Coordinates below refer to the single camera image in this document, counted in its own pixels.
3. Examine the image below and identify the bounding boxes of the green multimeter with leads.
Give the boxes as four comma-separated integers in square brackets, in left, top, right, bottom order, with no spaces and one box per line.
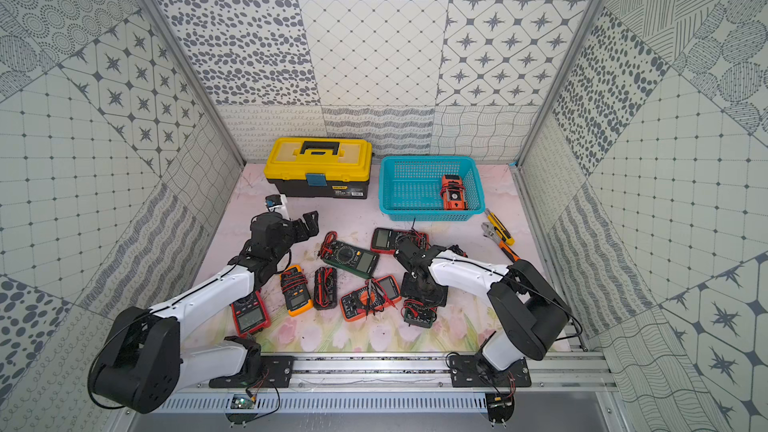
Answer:
[401,298,437,329]

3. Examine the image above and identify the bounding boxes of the orange red multimeter pair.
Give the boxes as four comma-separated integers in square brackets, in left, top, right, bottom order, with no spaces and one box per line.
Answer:
[339,275,402,322]

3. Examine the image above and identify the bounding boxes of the red multimeter with leads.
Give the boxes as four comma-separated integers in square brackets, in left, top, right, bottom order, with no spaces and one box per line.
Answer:
[370,227,429,255]

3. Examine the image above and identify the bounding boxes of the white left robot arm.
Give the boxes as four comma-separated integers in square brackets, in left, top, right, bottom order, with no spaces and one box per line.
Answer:
[87,211,319,413]

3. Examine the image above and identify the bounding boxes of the red multimeter near left arm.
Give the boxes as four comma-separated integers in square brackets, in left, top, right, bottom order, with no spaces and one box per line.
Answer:
[231,291,271,338]

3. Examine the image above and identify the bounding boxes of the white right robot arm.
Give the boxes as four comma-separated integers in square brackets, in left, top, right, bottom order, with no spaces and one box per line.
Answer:
[394,238,572,373]

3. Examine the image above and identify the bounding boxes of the yellow orange multimeter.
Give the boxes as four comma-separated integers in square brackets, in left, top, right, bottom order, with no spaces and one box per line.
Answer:
[280,265,313,317]

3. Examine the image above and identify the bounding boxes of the dark green wide multimeter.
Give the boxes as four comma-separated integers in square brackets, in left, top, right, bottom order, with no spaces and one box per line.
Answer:
[320,240,379,279]

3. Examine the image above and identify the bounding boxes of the black multimeter red leads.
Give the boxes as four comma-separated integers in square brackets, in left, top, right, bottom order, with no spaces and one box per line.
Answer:
[313,267,338,311]

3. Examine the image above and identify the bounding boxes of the teal plastic basket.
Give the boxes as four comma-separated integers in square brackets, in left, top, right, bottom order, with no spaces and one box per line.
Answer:
[378,156,486,222]

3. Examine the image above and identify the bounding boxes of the yellow black toolbox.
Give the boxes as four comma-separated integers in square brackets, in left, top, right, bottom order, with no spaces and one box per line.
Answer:
[264,137,373,200]

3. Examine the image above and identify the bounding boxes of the yellow utility knife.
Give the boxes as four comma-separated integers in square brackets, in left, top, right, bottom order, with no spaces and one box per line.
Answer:
[483,209,515,247]

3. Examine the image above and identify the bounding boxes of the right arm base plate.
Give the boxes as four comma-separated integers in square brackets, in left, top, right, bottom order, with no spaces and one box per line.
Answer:
[445,352,532,389]

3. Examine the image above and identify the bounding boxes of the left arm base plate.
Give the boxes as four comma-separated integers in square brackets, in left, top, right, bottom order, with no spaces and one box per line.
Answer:
[208,355,295,389]

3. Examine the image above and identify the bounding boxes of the aluminium mounting rail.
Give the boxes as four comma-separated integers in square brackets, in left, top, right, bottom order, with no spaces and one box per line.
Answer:
[155,352,618,415]

